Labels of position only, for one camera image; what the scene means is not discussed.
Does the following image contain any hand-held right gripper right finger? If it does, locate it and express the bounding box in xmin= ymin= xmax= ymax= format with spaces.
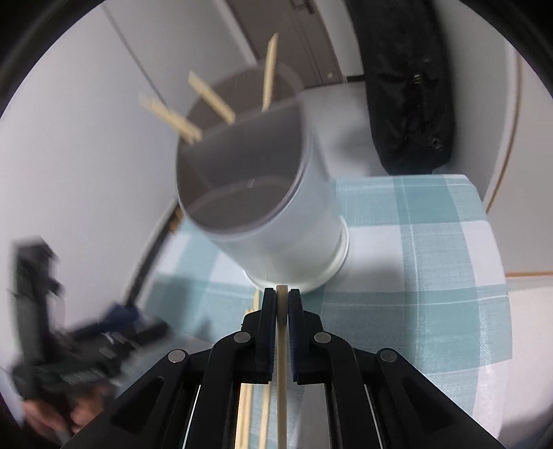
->
xmin=287 ymin=288 xmax=506 ymax=449

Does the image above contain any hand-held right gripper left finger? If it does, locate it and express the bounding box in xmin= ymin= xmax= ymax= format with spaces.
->
xmin=60 ymin=288 xmax=277 ymax=449

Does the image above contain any grey-brown door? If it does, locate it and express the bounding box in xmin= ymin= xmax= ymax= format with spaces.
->
xmin=225 ymin=0 xmax=342 ymax=87

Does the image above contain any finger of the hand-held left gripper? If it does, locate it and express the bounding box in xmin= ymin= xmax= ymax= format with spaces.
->
xmin=108 ymin=321 xmax=170 ymax=360
xmin=73 ymin=302 xmax=142 ymax=342

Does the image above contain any teal checked tablecloth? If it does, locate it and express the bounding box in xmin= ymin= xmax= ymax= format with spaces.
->
xmin=130 ymin=173 xmax=513 ymax=449

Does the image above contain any person's left hand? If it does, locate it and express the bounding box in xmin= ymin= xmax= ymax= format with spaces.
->
xmin=21 ymin=380 xmax=113 ymax=447

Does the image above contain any black hanging bag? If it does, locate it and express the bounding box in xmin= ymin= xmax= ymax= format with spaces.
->
xmin=346 ymin=0 xmax=456 ymax=175

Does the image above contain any white cylindrical utensil holder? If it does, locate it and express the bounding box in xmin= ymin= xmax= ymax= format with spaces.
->
xmin=175 ymin=65 xmax=350 ymax=294

